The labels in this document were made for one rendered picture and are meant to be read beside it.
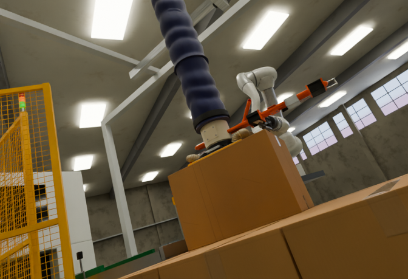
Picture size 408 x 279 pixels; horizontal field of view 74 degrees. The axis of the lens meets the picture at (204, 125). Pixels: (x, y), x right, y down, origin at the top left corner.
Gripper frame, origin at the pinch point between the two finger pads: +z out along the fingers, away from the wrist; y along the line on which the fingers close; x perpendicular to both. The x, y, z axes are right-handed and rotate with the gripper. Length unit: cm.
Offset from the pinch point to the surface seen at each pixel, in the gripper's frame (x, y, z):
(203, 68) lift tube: 16.5, -43.6, 7.0
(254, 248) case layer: -17, 56, 79
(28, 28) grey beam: 188, -215, 29
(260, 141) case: -4.0, 17.7, 18.0
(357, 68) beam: -73, -348, -1029
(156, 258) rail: 66, 51, 34
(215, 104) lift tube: 16.2, -16.4, 9.6
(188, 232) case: 48, 44, 26
